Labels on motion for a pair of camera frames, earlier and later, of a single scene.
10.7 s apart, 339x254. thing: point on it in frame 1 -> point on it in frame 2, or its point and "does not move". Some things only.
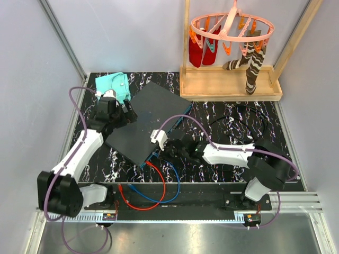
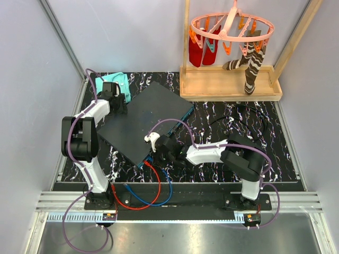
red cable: [121, 190] -> [123, 206]
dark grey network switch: [158, 110] does not move
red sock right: [209, 57] does not move
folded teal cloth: [117, 82] does not move
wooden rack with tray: [212, 83] does not move
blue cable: [156, 155] -> [150, 159]
